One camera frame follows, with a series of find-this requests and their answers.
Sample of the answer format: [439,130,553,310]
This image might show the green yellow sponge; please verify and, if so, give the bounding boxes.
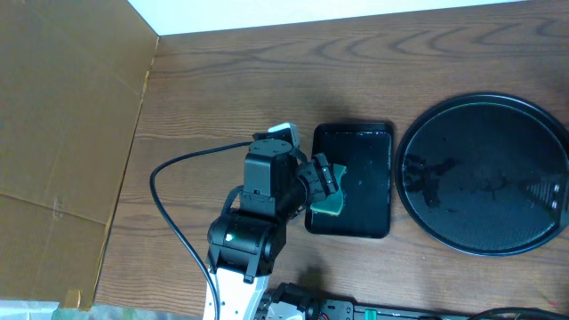
[310,164,347,216]

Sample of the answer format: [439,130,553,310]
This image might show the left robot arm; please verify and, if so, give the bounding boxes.
[204,139,347,319]

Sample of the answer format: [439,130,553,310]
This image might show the black rectangular tray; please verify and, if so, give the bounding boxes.
[305,123,393,239]

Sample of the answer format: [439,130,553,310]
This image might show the black round tray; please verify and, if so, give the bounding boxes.
[394,92,568,256]

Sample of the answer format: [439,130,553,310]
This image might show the brown cardboard panel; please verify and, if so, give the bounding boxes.
[1,0,158,310]

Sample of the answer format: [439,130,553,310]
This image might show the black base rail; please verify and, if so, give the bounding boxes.
[260,282,569,320]

